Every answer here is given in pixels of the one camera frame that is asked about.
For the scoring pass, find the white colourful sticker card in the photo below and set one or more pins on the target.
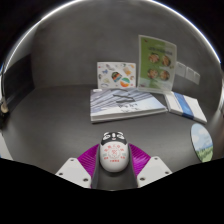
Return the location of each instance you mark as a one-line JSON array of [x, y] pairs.
[[116, 75]]

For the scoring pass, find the green standing menu sign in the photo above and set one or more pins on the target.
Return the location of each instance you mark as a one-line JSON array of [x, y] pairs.
[[156, 63]]

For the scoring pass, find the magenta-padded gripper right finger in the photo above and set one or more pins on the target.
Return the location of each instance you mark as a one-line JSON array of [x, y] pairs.
[[153, 170]]

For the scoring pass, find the round landscape-print mouse pad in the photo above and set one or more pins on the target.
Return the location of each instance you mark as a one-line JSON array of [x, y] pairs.
[[202, 143]]

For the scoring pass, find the white panda-print computer mouse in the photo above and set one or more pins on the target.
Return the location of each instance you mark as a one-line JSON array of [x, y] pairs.
[[114, 156]]

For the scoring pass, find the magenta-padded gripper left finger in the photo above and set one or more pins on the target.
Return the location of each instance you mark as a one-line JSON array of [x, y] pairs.
[[74, 171]]

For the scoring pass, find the grey-blue patterned book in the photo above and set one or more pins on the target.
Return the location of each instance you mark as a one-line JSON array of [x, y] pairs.
[[123, 104]]

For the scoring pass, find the row of white wall sockets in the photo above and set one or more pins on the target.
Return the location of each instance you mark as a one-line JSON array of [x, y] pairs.
[[188, 73]]

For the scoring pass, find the white book with blue band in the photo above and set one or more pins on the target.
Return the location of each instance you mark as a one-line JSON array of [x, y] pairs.
[[186, 106]]

